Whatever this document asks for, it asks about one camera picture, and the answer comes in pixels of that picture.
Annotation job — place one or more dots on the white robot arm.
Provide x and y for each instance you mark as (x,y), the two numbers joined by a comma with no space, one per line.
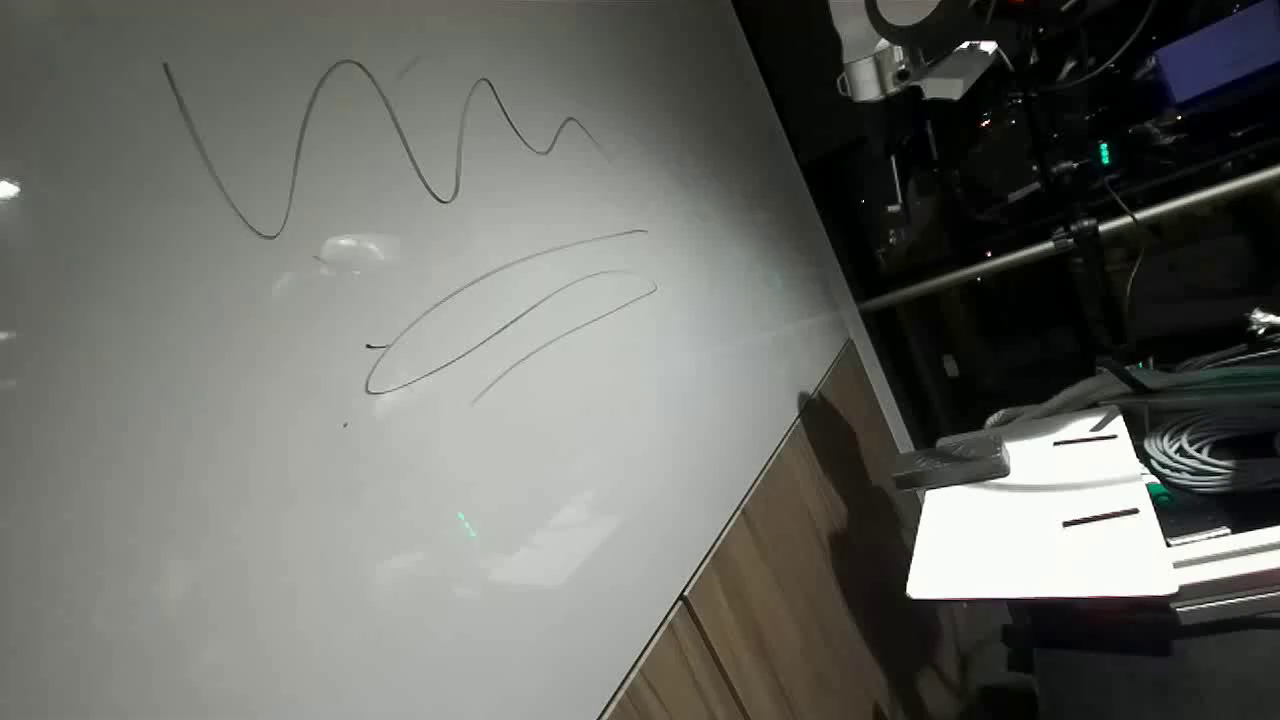
(862,74)

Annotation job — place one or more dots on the large white whiteboard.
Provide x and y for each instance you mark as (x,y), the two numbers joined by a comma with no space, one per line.
(400,507)

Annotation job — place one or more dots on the silver metal rod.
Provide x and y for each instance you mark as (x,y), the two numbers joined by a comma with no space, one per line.
(1012,255)

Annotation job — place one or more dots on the white table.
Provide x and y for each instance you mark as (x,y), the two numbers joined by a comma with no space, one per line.
(1024,542)

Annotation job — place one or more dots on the black stand pole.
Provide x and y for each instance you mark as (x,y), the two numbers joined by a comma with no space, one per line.
(1087,283)

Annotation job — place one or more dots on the blue box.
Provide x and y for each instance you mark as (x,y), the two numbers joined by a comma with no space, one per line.
(1222,59)

